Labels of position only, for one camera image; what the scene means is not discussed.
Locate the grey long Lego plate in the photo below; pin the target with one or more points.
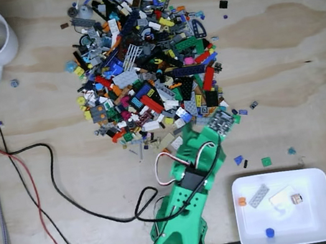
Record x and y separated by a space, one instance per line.
259 196

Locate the transparent blue round Lego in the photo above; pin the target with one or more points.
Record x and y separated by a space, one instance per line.
291 150

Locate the white Lego plate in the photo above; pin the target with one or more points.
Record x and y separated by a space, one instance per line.
176 143

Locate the grey two-by-four Lego brick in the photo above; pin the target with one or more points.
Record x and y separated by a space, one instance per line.
202 120

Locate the white square Lego brick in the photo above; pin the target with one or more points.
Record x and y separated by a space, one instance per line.
179 123

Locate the blue two-by-four Lego brick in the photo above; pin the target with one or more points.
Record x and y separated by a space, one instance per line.
185 115

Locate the tan long Lego tile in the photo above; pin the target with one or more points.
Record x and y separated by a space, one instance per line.
166 140

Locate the yellow Lego brick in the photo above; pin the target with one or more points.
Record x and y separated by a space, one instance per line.
168 121

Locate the grey wedge Lego plate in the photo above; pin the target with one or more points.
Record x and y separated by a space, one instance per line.
192 107

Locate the white two-by-four Lego brick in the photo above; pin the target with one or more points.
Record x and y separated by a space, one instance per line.
150 126

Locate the green square Lego tile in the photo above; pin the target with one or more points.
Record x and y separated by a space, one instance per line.
238 118

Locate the dark blue oval Lego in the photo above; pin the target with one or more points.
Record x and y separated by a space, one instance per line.
234 111

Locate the blue Lego slope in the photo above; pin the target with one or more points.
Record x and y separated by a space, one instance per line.
238 160

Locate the black wedge Lego plate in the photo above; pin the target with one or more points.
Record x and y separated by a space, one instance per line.
187 87

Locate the dark red Lego brick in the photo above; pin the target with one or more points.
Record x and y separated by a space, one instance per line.
144 117

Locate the red long Lego piece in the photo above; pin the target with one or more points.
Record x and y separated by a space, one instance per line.
151 103

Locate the grey Lego rod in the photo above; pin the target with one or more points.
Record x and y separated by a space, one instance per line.
140 152

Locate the orange Lego piece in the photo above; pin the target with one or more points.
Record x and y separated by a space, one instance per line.
242 201

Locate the black small Lego piece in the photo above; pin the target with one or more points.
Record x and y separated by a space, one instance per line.
245 163

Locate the blue small Lego tile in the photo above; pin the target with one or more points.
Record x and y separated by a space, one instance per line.
243 112

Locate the red Lego plate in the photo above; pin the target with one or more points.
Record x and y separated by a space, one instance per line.
208 78

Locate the transparent green Lego brick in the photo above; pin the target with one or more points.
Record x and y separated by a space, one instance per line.
127 137

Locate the grey black small Lego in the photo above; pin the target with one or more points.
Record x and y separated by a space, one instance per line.
253 105

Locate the light grey Lego plate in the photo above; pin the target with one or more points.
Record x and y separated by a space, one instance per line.
125 78

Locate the cream Lego tile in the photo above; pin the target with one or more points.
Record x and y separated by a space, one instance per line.
282 197

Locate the green large Lego plate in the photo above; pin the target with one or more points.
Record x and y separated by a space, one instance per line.
187 43

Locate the white Lego grille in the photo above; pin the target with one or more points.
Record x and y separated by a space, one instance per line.
132 56

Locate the light blue small Lego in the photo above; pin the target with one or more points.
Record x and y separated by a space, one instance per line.
215 38

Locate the brown white Lego piece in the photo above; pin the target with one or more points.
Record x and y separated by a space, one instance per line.
296 199

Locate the blue triangular Lego liftarm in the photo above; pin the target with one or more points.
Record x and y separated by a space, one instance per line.
194 29

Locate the white plastic bin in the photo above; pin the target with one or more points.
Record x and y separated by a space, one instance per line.
295 225

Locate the black square Lego tile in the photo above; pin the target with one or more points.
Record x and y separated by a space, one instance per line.
223 4

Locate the transparent light blue Lego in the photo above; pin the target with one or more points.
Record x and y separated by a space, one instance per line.
70 66

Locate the grey Lego cone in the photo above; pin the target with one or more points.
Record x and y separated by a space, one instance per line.
85 12

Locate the brown small Lego tile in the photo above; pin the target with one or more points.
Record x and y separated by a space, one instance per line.
64 25

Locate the grey Lego wheel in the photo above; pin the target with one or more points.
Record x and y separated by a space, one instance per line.
71 11

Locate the blue grey round Lego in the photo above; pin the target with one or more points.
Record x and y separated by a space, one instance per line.
14 83

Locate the dark grey long tile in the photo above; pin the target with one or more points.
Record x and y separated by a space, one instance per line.
180 131

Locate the dark panel with blue stripes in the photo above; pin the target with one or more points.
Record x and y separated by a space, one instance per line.
136 103

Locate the dark blue long plate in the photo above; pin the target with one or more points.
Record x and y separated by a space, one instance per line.
188 70

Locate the transparent orange curved piece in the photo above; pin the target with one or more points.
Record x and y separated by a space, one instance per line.
116 137

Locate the green square studded plate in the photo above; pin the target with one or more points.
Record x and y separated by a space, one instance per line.
266 162

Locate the grey plate with orange studs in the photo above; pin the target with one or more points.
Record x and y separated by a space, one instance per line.
99 113

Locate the black camera circuit board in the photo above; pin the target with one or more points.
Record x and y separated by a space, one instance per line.
221 124

